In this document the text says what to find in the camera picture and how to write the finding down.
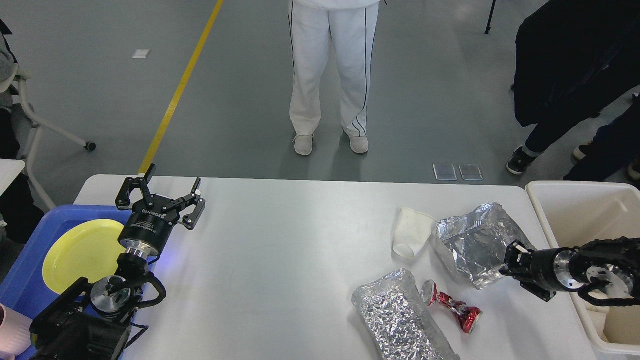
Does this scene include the person in white trousers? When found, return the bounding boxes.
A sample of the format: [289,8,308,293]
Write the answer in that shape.
[287,0,381,156]

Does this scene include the pink cup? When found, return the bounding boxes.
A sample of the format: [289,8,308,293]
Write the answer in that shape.
[0,304,33,360]

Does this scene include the floor socket plate right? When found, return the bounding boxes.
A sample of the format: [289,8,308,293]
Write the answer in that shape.
[458,163,483,182]

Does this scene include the seated person at left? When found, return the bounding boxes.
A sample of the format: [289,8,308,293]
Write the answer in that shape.
[0,21,45,245]

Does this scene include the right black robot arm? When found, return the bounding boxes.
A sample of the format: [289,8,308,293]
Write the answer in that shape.
[499,237,640,307]

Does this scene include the black tripod leg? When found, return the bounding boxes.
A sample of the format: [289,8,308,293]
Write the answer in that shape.
[484,0,498,35]

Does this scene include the silver foil bag front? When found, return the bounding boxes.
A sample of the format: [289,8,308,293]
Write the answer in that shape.
[351,268,460,360]

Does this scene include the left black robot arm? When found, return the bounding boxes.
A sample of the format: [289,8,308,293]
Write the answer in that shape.
[30,164,206,360]

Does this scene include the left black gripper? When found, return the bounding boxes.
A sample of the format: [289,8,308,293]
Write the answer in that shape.
[114,163,207,257]

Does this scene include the person with black sneakers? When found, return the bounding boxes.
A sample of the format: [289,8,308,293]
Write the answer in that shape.
[506,0,639,175]

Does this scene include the crushed red soda can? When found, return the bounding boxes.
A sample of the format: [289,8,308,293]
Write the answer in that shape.
[421,280,483,334]

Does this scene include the large white paper cup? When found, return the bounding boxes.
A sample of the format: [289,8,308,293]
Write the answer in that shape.
[586,303,609,343]

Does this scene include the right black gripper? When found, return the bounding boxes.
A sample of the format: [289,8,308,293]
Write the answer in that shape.
[499,241,586,302]

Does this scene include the yellow plastic plate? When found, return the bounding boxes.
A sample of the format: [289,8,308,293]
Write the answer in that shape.
[42,219,125,295]

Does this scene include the floor socket plate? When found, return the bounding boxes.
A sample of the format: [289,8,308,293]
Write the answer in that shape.
[458,163,483,182]
[432,163,458,182]

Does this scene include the office chair left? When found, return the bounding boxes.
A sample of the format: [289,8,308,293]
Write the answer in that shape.
[1,64,96,210]

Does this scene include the silver foil bag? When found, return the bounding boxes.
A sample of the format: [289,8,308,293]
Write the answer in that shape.
[351,268,460,360]
[432,202,535,291]

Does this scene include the person at right edge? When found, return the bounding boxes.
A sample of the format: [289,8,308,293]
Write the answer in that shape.
[563,96,640,187]

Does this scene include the white side table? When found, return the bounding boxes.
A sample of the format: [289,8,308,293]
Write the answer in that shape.
[0,158,26,196]

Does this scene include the beige plastic bin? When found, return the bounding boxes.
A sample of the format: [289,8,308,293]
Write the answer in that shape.
[525,181,640,360]

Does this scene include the floor socket plate left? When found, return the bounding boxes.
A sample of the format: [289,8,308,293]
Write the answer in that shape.
[432,163,458,182]

